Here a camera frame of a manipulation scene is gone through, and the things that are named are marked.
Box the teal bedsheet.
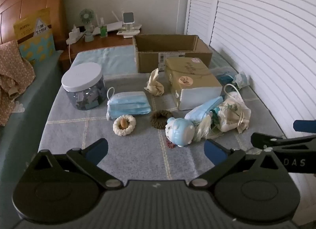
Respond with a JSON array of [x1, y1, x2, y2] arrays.
[[0, 50, 65, 222]]

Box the blue face mask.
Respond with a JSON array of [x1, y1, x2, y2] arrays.
[[184, 96, 224, 124]]

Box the brown scrunchie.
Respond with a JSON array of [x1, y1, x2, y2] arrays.
[[150, 110, 173, 130]]

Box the cardboard box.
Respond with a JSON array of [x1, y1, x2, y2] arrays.
[[133, 34, 213, 73]]

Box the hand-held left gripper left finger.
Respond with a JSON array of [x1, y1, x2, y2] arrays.
[[26, 138, 124, 191]]

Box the light blue pad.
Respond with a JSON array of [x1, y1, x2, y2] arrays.
[[70, 45, 138, 78]]

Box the white power strip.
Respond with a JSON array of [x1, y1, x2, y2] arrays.
[[66, 24, 86, 45]]

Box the stack of blue face masks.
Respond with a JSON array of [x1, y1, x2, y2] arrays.
[[106, 87, 151, 121]]

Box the yellow paper bag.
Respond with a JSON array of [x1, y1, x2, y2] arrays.
[[13, 7, 56, 65]]

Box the white louvred door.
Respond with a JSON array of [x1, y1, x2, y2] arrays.
[[184, 0, 316, 145]]

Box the white stand with screen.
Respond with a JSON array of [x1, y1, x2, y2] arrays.
[[117, 11, 143, 38]]

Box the cream knotted cloth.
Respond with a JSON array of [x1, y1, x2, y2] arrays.
[[144, 68, 165, 96]]

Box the brown dotted garment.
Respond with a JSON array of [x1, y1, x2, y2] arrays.
[[0, 40, 36, 127]]

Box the wooden nightstand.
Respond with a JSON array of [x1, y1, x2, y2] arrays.
[[59, 31, 135, 73]]

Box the cream scrunchie with wooden ring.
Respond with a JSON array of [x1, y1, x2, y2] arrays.
[[113, 115, 136, 137]]

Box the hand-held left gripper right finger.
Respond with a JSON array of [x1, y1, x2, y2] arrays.
[[189, 139, 285, 191]]

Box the clear plastic bag with blue item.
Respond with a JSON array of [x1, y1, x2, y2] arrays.
[[215, 70, 249, 89]]

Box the white drawstring cloth bag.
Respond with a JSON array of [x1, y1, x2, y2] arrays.
[[217, 84, 252, 135]]

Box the small green desk fan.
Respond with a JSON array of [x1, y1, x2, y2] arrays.
[[79, 8, 96, 42]]

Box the tan wrapped parcel box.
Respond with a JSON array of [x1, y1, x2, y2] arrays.
[[164, 57, 223, 111]]

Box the white furry tassel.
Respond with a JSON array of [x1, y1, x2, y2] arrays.
[[195, 115, 218, 144]]

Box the blue and white plush toy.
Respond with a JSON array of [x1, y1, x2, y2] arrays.
[[165, 117, 196, 148]]

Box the clear jar with white lid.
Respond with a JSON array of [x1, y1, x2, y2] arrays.
[[61, 63, 105, 110]]

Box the white router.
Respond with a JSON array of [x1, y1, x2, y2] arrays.
[[92, 9, 125, 36]]

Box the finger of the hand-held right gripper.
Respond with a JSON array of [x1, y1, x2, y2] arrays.
[[293, 120, 316, 132], [250, 132, 316, 150]]

